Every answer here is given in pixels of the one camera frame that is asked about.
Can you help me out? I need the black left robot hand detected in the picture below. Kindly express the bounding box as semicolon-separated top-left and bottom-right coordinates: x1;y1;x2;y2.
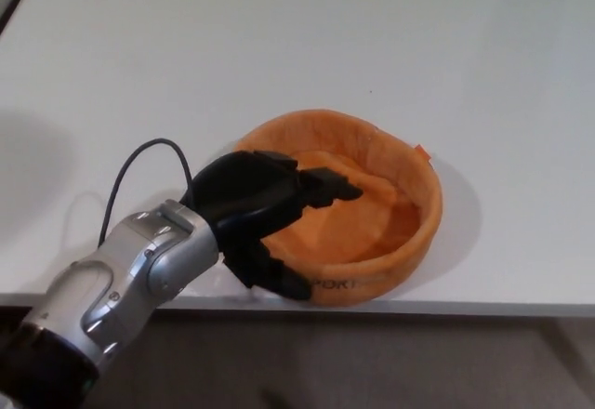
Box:
187;149;364;302

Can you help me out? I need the orange plush soft plate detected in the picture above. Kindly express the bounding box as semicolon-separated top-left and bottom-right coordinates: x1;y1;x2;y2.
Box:
231;108;444;310

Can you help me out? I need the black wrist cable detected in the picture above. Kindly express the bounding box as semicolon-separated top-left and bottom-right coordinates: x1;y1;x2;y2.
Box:
96;138;195;245

